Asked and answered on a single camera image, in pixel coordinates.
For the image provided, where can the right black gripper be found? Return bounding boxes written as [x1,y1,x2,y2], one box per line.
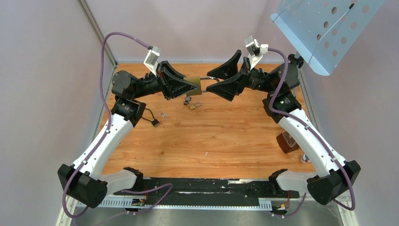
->
[206,50,277,100]

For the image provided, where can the black cable lock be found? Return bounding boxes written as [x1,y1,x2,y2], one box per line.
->
[139,108,161,128]

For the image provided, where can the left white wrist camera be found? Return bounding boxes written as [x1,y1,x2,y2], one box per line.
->
[144,46,160,75]

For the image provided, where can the small red white bottle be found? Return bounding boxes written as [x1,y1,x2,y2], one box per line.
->
[301,153,311,163]

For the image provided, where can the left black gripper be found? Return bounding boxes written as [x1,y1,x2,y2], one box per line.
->
[132,60,198,100]

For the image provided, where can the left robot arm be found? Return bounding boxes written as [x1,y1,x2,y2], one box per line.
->
[57,61,199,208]

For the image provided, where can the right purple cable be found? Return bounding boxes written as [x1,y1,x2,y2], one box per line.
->
[267,47,356,211]

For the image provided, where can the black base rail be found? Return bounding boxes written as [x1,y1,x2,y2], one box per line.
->
[74,176,350,216]

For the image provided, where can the large brass padlock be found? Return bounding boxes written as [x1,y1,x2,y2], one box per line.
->
[185,76,220,97]

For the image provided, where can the purple cable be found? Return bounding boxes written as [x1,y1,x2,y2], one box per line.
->
[267,47,356,211]
[62,32,153,219]

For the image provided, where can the small padlock keys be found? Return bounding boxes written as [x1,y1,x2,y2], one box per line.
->
[183,96,192,105]

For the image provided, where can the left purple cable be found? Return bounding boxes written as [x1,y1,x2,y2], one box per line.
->
[62,32,153,219]

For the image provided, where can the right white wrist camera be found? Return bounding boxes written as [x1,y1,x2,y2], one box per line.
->
[244,36,269,70]

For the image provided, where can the grey stand tripod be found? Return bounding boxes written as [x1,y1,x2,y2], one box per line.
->
[286,54,304,97]

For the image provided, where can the small brass padlock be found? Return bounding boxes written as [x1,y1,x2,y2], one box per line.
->
[189,102,203,110]

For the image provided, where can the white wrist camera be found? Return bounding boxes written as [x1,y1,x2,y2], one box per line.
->
[144,46,160,75]
[244,36,269,70]

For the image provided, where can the light blue music stand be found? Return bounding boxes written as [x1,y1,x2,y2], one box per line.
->
[271,0,384,76]

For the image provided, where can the brown wooden metronome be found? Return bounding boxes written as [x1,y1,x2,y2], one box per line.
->
[276,131,300,154]

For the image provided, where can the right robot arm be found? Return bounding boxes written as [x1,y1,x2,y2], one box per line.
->
[206,50,361,205]

